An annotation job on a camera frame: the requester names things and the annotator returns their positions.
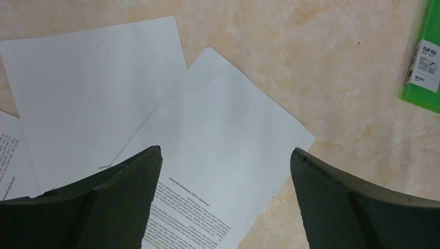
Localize green plastic clip folder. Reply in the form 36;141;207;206
401;0;439;113

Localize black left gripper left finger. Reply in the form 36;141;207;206
1;145;163;248

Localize white printed paper sheet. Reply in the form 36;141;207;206
1;111;43;201
116;47;315;248

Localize white printed paper sheet left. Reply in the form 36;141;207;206
1;111;43;201

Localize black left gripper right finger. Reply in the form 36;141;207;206
290;148;439;248

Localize white printed paper sheet front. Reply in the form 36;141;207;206
116;47;315;248

